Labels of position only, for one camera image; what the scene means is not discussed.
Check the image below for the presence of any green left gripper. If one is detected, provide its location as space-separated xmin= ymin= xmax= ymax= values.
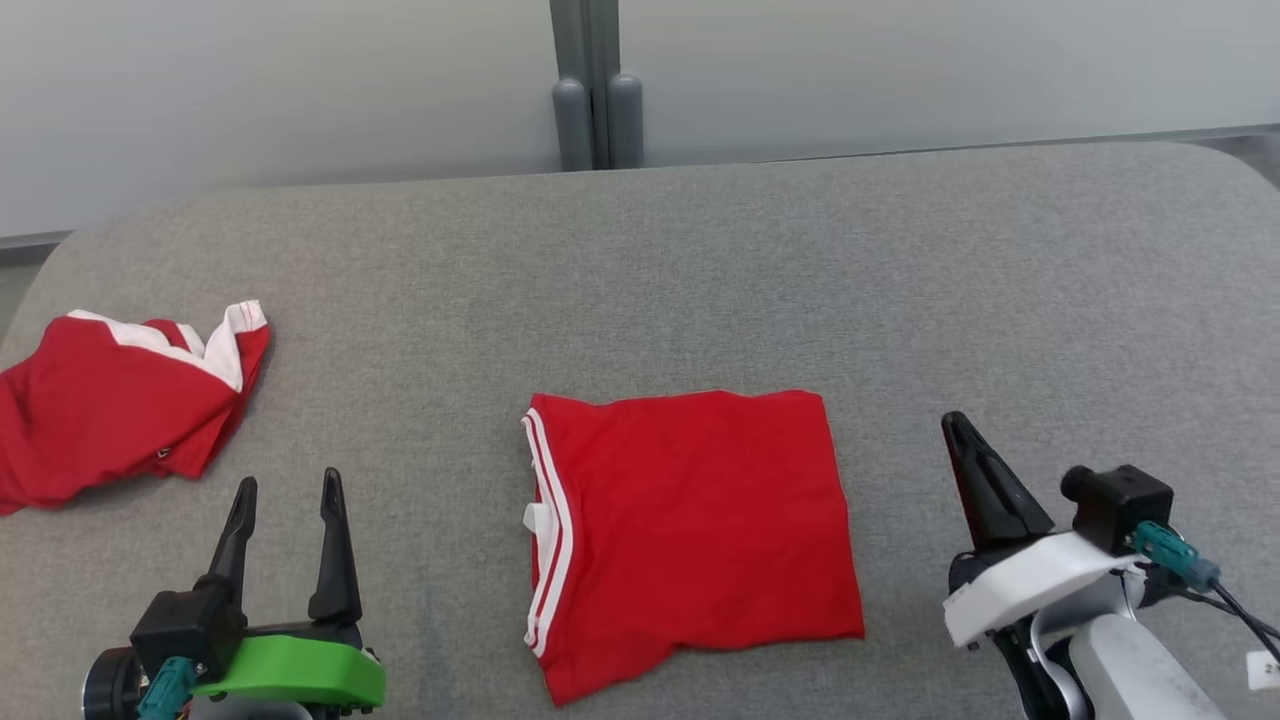
xmin=190 ymin=467 xmax=387 ymax=720

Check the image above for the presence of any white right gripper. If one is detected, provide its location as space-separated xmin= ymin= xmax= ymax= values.
xmin=940 ymin=411 xmax=1148 ymax=649

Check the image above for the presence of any red jersey with white lettering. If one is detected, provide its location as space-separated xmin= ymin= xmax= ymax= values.
xmin=0 ymin=300 xmax=273 ymax=518

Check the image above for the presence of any red jersey with black numbers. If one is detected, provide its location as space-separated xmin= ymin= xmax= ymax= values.
xmin=520 ymin=388 xmax=867 ymax=708

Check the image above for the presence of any grey fabric sofa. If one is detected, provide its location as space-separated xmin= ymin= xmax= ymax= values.
xmin=0 ymin=140 xmax=1280 ymax=720

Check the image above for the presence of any grey metal table leg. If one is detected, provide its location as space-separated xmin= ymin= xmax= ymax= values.
xmin=548 ymin=0 xmax=646 ymax=173

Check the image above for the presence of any teal cable connector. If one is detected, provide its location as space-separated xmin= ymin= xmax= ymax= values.
xmin=1133 ymin=520 xmax=1222 ymax=591
xmin=136 ymin=657 xmax=198 ymax=720

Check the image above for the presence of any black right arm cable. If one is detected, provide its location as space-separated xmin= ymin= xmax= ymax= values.
xmin=1180 ymin=580 xmax=1280 ymax=663

